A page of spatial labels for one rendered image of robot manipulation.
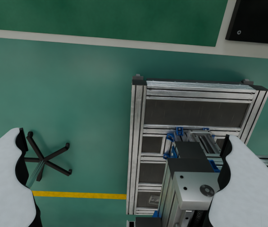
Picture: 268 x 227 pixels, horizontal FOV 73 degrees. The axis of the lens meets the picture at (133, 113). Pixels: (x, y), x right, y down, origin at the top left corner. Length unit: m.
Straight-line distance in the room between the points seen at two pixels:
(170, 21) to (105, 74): 0.88
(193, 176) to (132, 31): 0.41
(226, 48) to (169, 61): 0.78
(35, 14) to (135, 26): 0.25
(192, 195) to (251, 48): 0.41
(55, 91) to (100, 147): 0.59
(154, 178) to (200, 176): 1.07
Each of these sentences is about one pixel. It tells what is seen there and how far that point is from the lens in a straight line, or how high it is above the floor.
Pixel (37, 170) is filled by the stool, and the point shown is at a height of 0.19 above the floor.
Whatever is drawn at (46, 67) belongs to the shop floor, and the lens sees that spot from 1.42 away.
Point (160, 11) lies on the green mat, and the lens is 0.51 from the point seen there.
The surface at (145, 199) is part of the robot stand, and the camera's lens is 1.79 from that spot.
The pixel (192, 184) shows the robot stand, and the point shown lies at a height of 0.94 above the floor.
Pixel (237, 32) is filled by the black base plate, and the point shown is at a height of 0.77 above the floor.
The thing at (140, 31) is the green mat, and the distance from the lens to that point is 0.51.
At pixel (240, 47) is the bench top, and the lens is 0.59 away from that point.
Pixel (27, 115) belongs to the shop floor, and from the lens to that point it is 1.65.
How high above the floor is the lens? 1.26
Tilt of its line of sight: 61 degrees down
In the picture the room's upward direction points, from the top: 178 degrees clockwise
